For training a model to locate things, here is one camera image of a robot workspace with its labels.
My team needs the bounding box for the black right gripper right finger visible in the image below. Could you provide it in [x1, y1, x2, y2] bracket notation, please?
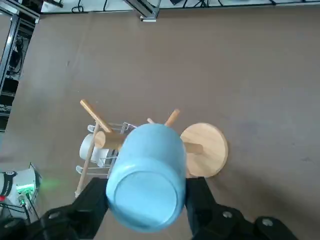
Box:
[185, 176, 300, 240]

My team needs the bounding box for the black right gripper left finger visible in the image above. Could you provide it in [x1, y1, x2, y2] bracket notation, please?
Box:
[0, 176, 111, 240]

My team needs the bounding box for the blue cup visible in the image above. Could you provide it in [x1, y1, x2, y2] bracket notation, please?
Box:
[105, 123, 188, 233]

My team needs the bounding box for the white cup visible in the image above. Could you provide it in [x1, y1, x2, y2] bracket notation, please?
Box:
[79, 133, 111, 168]

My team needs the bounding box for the wooden cup rack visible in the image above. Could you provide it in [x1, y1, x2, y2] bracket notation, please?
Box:
[79, 99, 229, 179]

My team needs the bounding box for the aluminium profile beam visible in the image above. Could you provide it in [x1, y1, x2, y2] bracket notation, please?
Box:
[0, 4, 41, 24]

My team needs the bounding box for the black power strip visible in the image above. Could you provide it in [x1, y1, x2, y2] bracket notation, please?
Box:
[42, 0, 65, 8]

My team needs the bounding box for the white wire cup rack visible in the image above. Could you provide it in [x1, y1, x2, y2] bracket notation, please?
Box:
[74, 121, 138, 198]

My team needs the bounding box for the aluminium frame shelf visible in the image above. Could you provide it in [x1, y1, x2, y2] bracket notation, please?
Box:
[0, 14, 33, 133]

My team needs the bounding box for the looped black cable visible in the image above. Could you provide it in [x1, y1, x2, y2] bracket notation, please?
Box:
[71, 0, 86, 14]

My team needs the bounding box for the aluminium profile post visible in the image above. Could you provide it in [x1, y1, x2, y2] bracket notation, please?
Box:
[124, 0, 161, 24]

